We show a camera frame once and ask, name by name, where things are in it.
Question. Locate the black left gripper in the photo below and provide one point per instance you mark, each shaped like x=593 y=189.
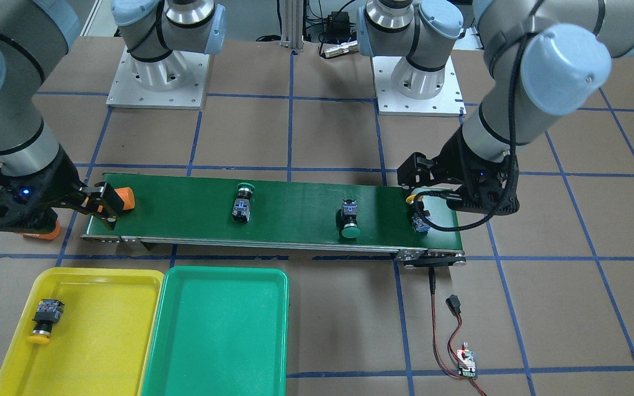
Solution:
x=458 y=159

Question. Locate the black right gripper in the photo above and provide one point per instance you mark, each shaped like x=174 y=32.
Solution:
x=59 y=177

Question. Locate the plain orange cylinder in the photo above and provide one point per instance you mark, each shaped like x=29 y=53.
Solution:
x=116 y=201

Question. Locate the orange cylinder with 4680 print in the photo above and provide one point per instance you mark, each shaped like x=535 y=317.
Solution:
x=44 y=236

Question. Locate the yellow push button switch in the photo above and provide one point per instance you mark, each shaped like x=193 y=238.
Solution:
x=47 y=314

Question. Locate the green push button switch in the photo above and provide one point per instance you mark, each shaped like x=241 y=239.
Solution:
x=349 y=227

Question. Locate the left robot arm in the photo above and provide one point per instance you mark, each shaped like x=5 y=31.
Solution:
x=547 y=58

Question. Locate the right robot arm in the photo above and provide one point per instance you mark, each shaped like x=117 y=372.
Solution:
x=34 y=37

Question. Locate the yellow plastic tray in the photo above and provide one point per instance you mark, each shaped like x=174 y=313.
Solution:
x=99 y=346

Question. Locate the green conveyor belt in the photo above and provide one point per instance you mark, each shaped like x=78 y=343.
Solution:
x=284 y=215

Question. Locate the green plastic tray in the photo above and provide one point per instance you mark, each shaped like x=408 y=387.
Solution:
x=220 y=331

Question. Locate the small controller circuit board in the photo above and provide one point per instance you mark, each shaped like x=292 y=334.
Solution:
x=466 y=362

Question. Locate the black power adapter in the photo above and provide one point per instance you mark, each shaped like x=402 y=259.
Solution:
x=337 y=27

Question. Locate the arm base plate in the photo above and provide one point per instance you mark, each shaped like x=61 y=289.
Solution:
x=177 y=82
x=404 y=90

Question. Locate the aluminium frame post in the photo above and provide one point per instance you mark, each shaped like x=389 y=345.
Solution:
x=291 y=24

